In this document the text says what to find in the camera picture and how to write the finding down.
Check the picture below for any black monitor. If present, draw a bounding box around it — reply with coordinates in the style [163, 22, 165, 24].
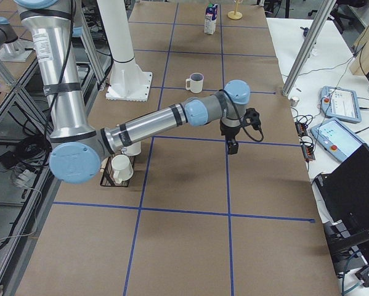
[315, 144, 369, 265]

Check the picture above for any wooden cup tree stand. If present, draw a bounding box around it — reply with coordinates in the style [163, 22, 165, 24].
[227, 0, 243, 20]

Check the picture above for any small metal cylinder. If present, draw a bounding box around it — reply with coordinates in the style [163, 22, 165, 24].
[290, 96, 299, 107]

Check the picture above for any black orange power strip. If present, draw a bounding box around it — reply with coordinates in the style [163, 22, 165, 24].
[295, 121, 315, 163]

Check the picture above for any near teach pendant tablet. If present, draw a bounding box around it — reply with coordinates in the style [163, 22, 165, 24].
[310, 117, 365, 162]

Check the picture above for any white cup with label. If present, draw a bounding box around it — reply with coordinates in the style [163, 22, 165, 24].
[111, 155, 133, 184]

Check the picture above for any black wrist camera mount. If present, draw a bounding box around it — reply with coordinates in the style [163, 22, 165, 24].
[243, 108, 261, 131]

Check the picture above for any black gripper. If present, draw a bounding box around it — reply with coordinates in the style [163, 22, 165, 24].
[220, 121, 241, 155]

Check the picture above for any white mug grey inside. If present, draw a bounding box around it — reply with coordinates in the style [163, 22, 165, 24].
[185, 73, 204, 94]

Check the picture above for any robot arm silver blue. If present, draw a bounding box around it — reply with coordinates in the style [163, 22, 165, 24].
[17, 1, 261, 184]
[0, 17, 33, 62]

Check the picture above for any blue white milk carton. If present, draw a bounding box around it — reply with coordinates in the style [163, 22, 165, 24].
[204, 3, 218, 35]

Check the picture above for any teach pendant tablet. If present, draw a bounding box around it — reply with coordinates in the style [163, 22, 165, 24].
[310, 117, 365, 162]
[320, 86, 362, 123]

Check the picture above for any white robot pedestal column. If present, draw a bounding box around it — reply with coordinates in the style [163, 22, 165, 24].
[97, 0, 153, 102]

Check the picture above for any white cup lettered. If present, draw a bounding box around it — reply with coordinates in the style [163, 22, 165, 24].
[121, 142, 142, 156]

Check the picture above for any far teach pendant tablet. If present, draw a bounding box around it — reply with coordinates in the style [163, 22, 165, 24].
[320, 86, 362, 123]

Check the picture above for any black wire cup rack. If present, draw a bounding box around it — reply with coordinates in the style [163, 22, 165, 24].
[99, 154, 136, 187]

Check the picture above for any aluminium frame post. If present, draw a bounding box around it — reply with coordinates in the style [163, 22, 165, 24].
[282, 0, 336, 97]

